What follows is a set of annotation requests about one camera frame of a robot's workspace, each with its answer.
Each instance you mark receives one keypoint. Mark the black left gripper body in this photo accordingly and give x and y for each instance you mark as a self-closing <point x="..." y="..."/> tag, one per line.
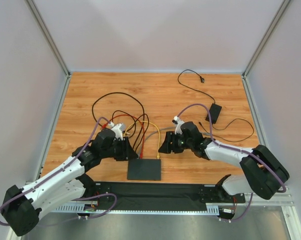
<point x="125" y="149"/>

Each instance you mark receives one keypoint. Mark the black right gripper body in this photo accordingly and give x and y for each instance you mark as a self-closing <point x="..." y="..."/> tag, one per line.
<point x="171" y="142"/>

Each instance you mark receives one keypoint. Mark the black network switch box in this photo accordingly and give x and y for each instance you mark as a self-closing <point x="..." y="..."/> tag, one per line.
<point x="143" y="169"/>

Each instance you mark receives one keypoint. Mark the black power adapter brick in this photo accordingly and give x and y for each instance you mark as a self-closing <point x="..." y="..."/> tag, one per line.
<point x="214" y="112"/>

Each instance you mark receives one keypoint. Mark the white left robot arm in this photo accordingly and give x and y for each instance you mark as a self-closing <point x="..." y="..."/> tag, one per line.
<point x="23" y="207"/>

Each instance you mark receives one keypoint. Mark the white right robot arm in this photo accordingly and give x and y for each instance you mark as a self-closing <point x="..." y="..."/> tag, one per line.
<point x="263" y="174"/>

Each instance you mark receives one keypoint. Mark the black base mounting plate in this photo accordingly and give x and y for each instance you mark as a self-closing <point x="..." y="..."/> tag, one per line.
<point x="160" y="203"/>

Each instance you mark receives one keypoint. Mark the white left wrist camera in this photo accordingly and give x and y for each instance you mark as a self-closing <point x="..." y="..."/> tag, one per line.
<point x="118" y="129"/>

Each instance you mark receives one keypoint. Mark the black cable teal plug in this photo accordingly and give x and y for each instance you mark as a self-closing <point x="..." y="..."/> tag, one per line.
<point x="120" y="105"/>

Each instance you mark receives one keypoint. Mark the grey slotted cable duct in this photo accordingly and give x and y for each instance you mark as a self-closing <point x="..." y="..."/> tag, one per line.
<point x="85" y="209"/>

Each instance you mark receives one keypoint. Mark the aluminium front frame rail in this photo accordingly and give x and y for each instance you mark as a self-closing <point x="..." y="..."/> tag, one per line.
<point x="270" y="200"/>

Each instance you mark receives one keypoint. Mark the aluminium left frame post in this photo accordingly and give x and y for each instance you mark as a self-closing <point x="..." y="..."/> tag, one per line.
<point x="47" y="35"/>

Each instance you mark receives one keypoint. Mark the aluminium frame post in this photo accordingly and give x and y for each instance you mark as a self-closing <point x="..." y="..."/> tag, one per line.
<point x="47" y="35"/>
<point x="267" y="35"/>

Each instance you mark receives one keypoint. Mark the aluminium right frame post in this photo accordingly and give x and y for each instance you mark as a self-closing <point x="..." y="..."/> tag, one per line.
<point x="267" y="35"/>

